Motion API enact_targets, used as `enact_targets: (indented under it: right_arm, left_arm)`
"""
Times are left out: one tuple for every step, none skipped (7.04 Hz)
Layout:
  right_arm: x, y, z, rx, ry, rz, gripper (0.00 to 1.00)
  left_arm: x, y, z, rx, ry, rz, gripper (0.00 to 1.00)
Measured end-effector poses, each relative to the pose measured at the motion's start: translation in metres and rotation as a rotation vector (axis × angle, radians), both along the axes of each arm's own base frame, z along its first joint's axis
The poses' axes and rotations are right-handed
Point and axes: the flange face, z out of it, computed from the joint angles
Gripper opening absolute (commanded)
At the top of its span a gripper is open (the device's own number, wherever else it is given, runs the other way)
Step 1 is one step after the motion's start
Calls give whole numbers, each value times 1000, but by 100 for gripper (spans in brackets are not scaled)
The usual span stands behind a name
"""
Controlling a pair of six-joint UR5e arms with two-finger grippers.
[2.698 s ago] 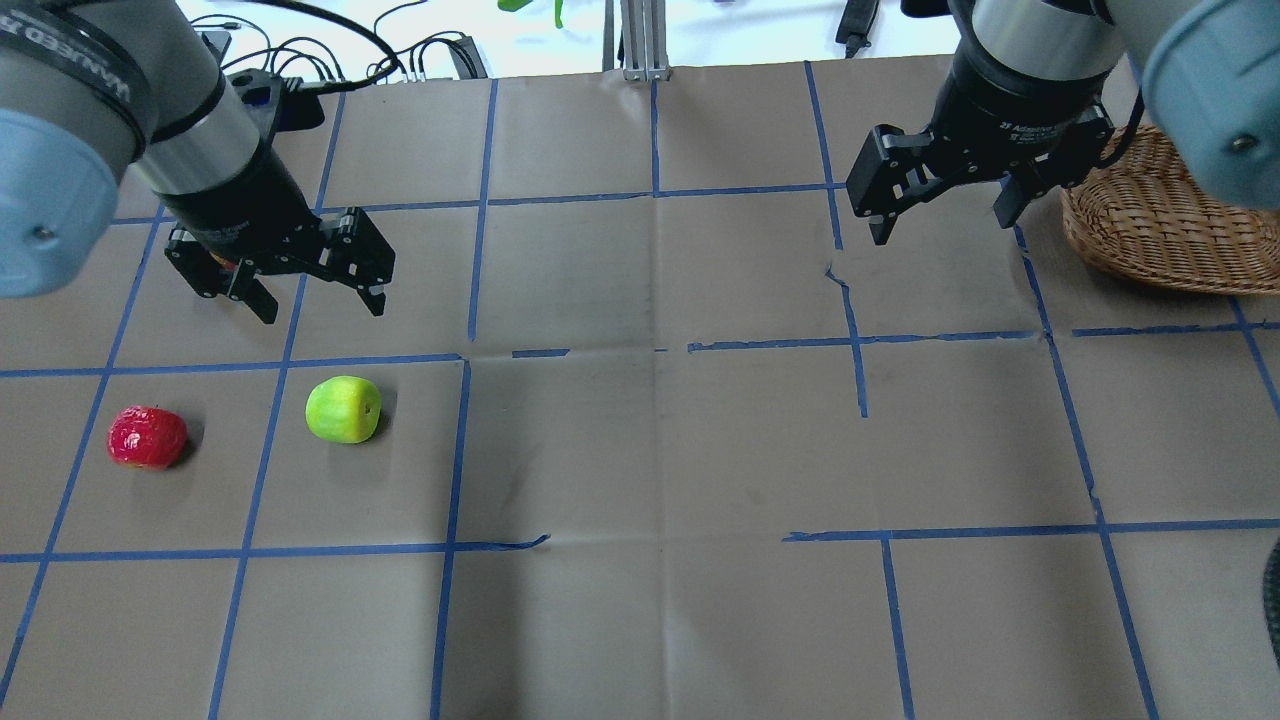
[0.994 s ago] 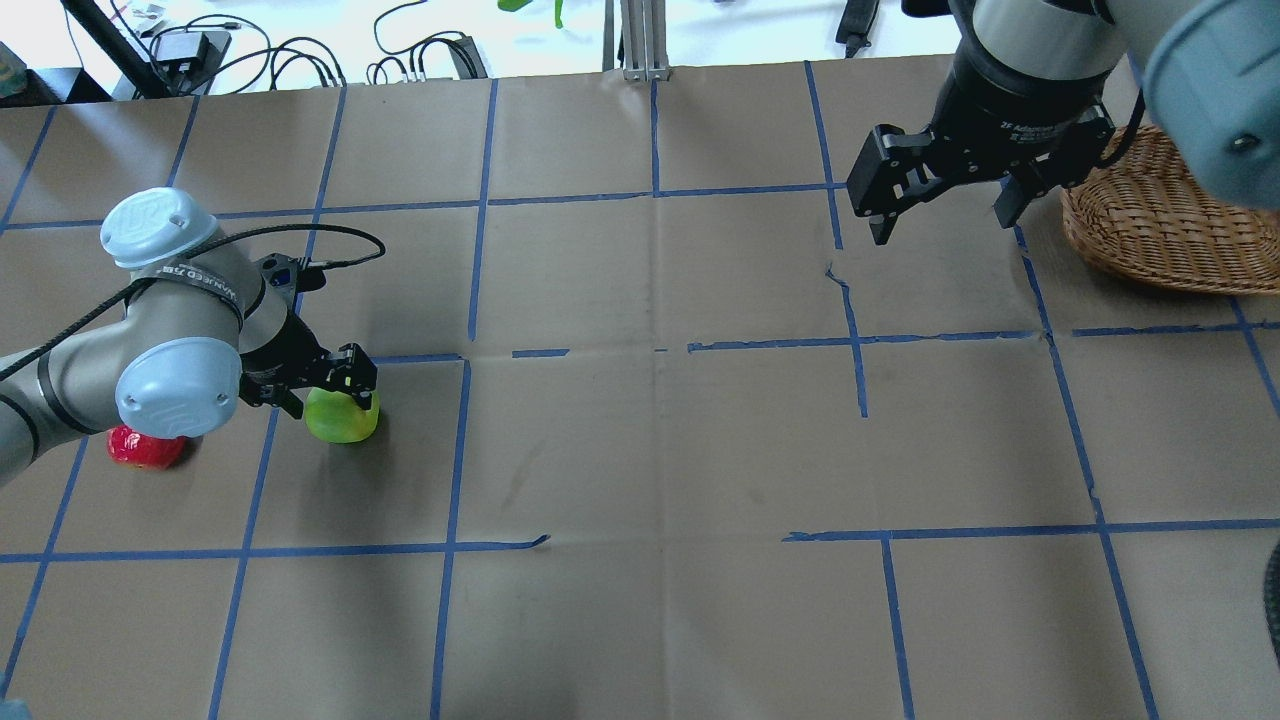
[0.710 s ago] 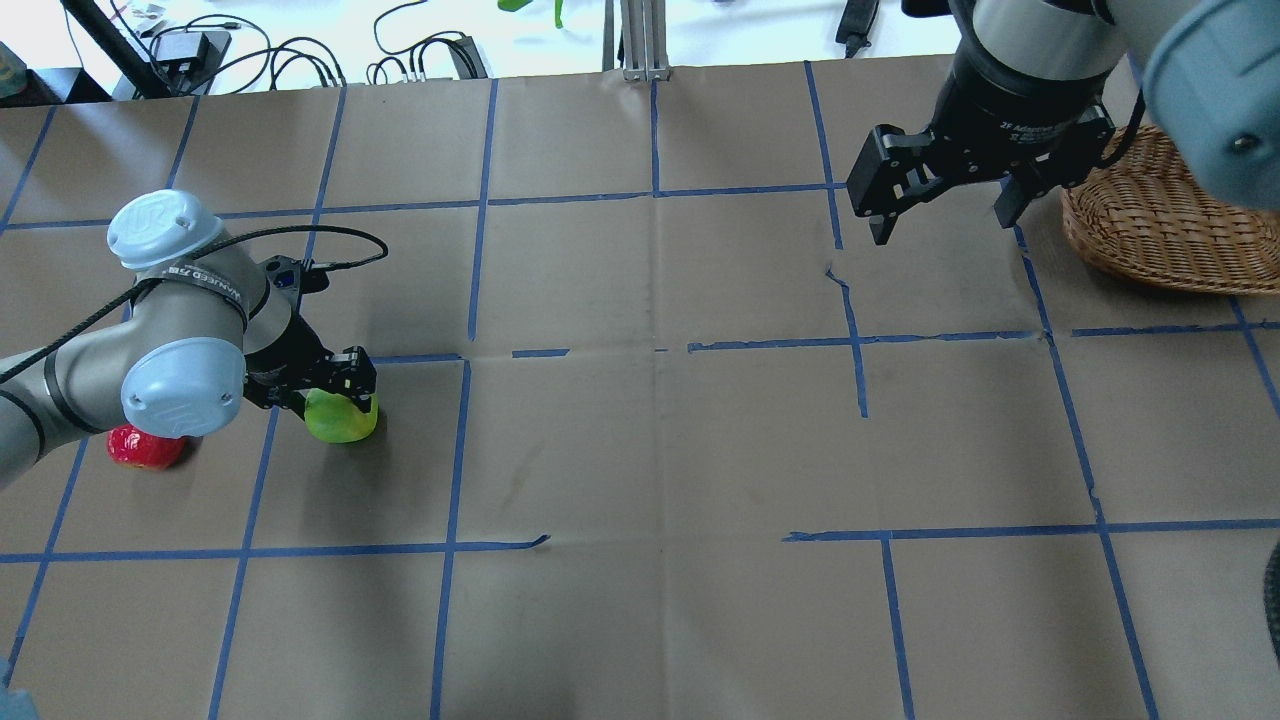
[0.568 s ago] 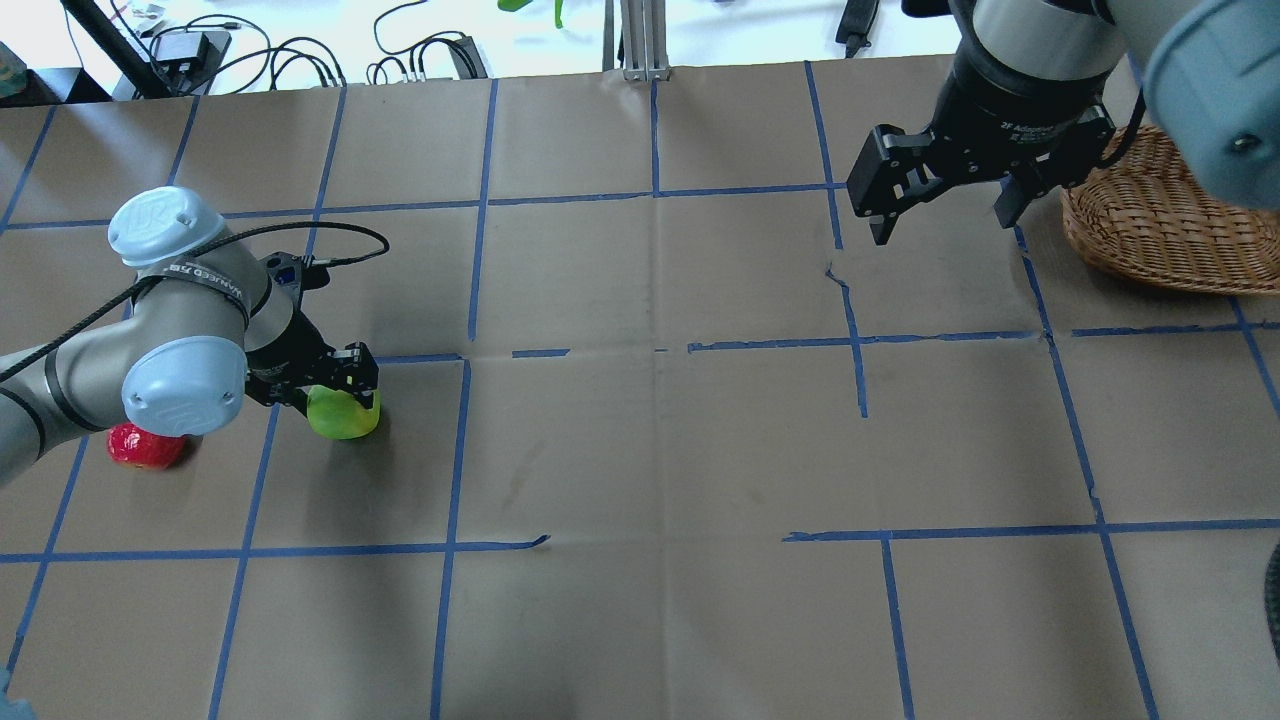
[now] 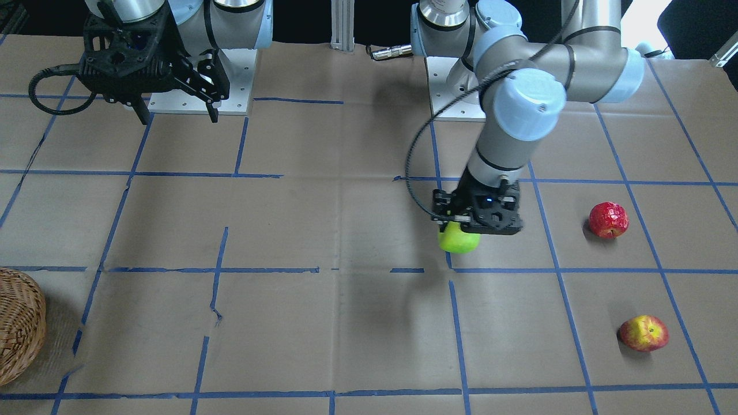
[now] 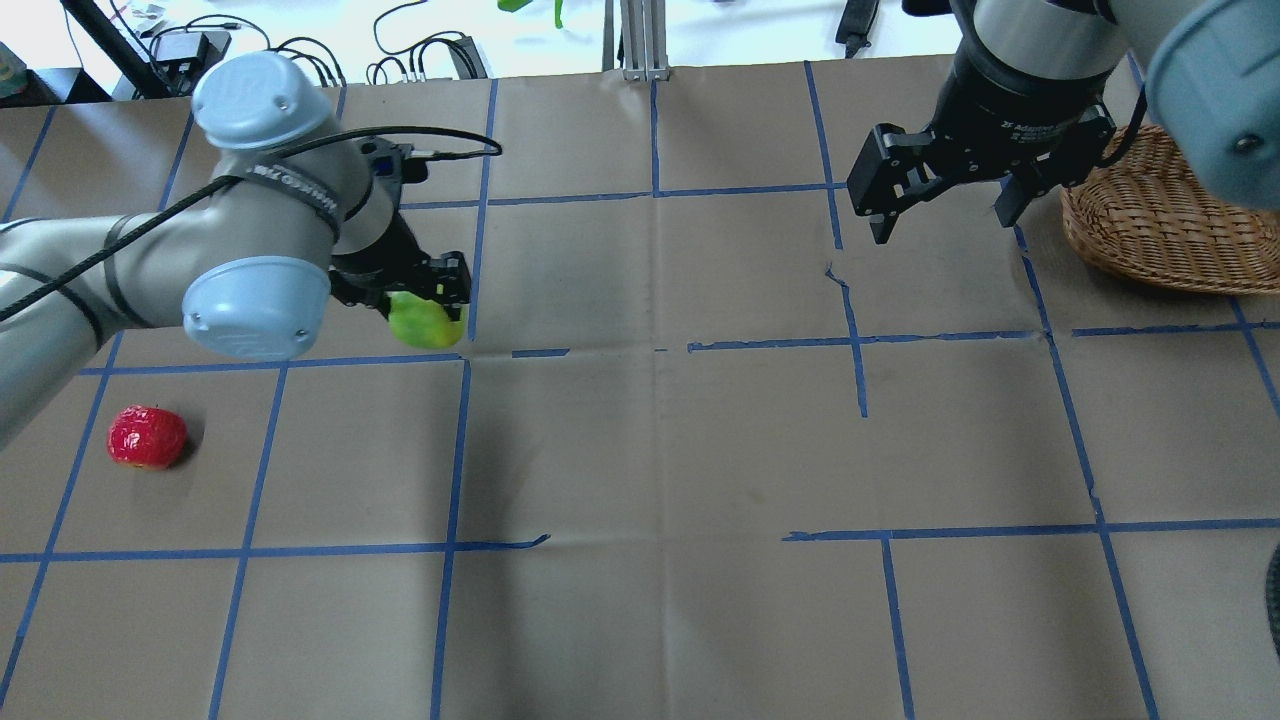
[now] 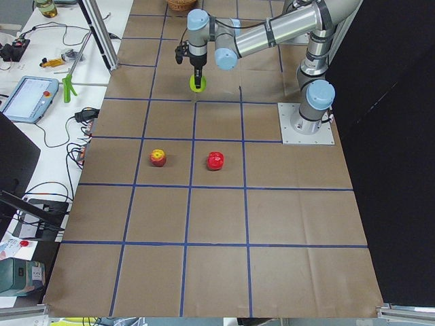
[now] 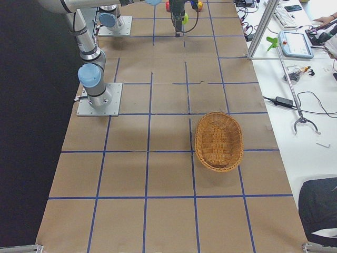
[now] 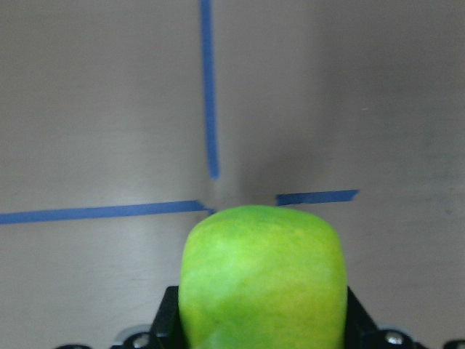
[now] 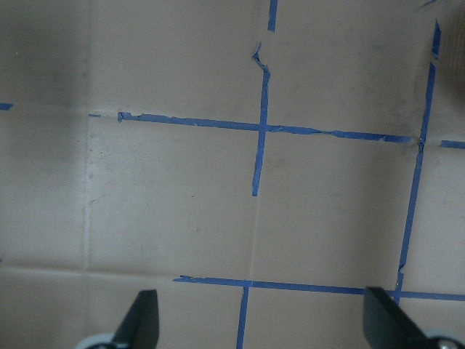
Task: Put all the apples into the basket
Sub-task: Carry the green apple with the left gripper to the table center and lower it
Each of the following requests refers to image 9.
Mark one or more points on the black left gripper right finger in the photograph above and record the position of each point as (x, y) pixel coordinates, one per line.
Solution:
(361, 331)

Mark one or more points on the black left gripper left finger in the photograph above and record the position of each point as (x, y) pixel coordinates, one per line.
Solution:
(164, 332)

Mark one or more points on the green apple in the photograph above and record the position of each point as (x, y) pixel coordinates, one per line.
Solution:
(263, 277)

